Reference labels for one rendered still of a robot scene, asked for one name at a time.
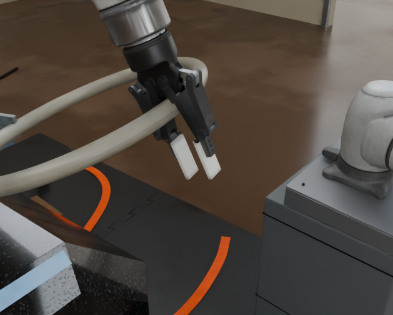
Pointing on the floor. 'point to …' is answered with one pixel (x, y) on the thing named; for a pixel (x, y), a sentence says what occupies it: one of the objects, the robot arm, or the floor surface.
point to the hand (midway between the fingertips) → (196, 157)
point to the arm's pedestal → (322, 267)
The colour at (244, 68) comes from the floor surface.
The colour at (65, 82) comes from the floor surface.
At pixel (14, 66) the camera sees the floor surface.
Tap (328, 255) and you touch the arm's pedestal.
